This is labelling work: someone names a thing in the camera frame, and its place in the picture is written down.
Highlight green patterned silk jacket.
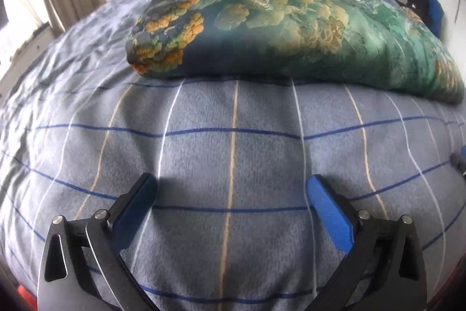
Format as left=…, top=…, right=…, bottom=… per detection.
left=126, top=0, right=465, bottom=104

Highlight blue plaid duvet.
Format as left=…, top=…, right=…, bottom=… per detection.
left=1, top=0, right=465, bottom=310

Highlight white window cabinet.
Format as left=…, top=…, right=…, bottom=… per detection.
left=1, top=23, right=54, bottom=105

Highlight black and blue hanging clothes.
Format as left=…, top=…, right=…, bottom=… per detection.
left=407, top=0, right=445, bottom=39

